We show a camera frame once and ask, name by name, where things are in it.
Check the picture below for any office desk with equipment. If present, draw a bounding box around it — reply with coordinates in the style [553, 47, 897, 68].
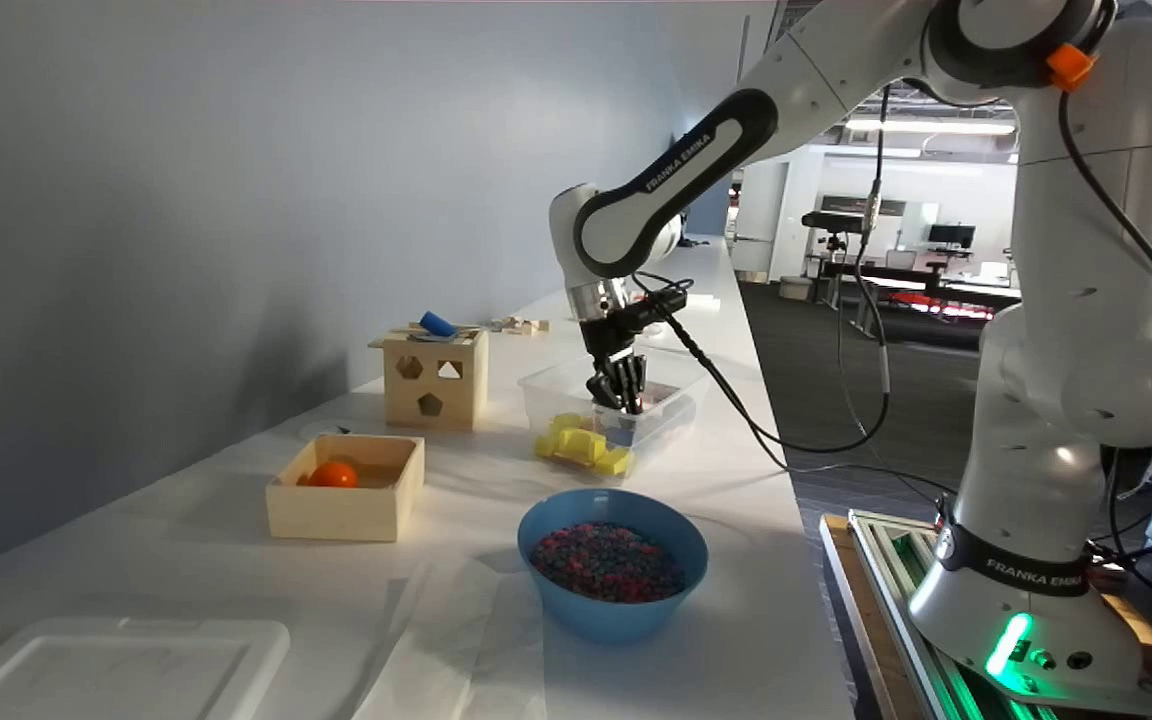
[797, 186, 1025, 313]

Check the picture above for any robot mounting platform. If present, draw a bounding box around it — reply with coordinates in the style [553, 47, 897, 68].
[817, 503, 1152, 720]

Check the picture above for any white plastic lid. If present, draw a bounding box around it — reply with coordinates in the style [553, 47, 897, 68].
[0, 618, 293, 720]

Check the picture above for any yellow toy piece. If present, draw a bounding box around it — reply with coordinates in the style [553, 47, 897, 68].
[532, 412, 636, 480]

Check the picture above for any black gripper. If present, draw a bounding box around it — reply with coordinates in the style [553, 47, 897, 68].
[578, 302, 666, 417]

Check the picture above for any small open wooden box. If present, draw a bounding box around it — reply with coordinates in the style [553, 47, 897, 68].
[263, 433, 427, 545]

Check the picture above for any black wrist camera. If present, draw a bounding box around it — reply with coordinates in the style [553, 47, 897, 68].
[612, 281, 696, 336]

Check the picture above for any clear plastic container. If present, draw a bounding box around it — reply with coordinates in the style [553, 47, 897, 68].
[518, 365, 696, 464]

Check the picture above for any orange ball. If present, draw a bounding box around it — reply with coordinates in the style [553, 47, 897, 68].
[307, 458, 362, 492]

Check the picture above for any blue plastic bowl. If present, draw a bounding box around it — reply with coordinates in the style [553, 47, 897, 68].
[515, 483, 713, 650]

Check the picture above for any colourful beads heap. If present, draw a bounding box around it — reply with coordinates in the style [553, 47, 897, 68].
[526, 521, 683, 606]

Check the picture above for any wooden shape sorter box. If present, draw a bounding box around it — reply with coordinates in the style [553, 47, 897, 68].
[367, 321, 490, 435]

